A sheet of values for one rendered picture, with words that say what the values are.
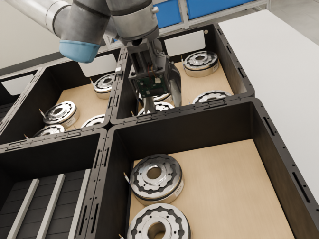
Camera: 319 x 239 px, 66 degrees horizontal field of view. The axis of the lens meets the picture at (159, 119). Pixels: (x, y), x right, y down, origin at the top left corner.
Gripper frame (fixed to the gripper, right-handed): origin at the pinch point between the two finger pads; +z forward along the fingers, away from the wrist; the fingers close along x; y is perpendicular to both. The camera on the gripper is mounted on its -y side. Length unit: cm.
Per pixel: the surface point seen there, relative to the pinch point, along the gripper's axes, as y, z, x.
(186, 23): -206, 58, -2
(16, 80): -25, -3, -55
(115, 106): 3.6, -5.2, -10.2
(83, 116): -8.1, 4.8, -26.9
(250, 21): -81, 18, 35
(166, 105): -3.1, 2.0, -0.5
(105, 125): 9.5, -5.1, -11.3
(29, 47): -261, 60, -221
